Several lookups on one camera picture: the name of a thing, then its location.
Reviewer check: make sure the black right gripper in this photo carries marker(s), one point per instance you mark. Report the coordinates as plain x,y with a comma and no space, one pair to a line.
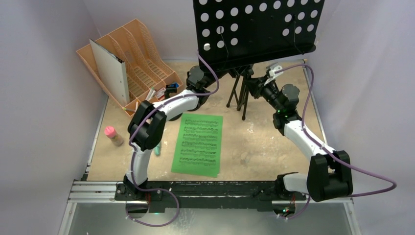
252,84

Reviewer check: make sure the black tripod music stand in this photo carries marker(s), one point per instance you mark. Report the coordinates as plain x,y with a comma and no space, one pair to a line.
232,34

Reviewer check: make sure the black mic stand for pink mic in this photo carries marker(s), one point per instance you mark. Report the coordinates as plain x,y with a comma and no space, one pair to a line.
170,90

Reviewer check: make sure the mint green toy microphone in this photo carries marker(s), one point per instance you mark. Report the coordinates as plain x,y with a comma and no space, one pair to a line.
157,149

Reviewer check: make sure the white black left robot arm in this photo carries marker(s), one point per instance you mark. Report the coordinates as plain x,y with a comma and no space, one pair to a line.
147,125

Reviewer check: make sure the blue small box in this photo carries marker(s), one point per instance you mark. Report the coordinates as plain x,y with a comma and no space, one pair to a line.
176,85

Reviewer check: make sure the red white staples box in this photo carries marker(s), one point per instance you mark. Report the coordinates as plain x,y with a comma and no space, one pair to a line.
159,94

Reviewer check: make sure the orange plastic file organizer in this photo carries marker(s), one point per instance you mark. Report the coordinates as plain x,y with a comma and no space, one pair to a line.
146,72

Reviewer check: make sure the green capped marker middle slot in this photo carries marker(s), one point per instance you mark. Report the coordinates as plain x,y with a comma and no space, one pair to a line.
149,95

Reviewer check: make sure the grey binder folder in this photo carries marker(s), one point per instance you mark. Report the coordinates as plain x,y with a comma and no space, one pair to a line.
112,72

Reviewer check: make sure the pink capped bottle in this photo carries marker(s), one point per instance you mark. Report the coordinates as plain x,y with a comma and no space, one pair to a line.
113,135

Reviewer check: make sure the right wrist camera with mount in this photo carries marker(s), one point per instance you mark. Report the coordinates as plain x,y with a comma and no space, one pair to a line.
273,71

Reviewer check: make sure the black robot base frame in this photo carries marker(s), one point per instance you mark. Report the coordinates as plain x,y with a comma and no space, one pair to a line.
264,196

